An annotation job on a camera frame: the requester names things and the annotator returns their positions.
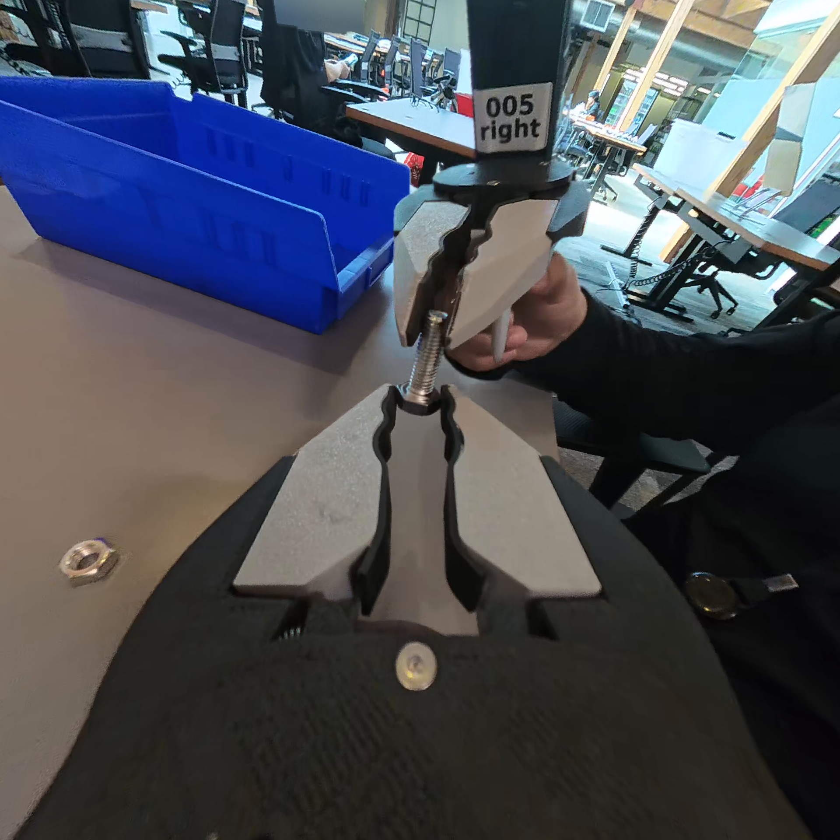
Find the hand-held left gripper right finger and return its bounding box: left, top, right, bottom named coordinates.
left=441, top=385, right=602, bottom=614

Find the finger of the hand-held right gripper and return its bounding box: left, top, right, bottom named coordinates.
left=445, top=197, right=560, bottom=352
left=392, top=199, right=490, bottom=349

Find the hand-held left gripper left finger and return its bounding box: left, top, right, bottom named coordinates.
left=233, top=384, right=398, bottom=618

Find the steel hex bolt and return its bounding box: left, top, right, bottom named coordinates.
left=402, top=322, right=444, bottom=409

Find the blue plastic bin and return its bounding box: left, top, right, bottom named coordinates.
left=0, top=75, right=412, bottom=336

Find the person's right forearm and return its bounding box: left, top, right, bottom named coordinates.
left=512, top=292, right=840, bottom=454

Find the person's right hand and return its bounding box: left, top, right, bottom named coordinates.
left=449, top=252, right=588, bottom=383

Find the black office chair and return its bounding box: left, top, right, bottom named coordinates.
left=161, top=0, right=249, bottom=106
left=26, top=0, right=152, bottom=80

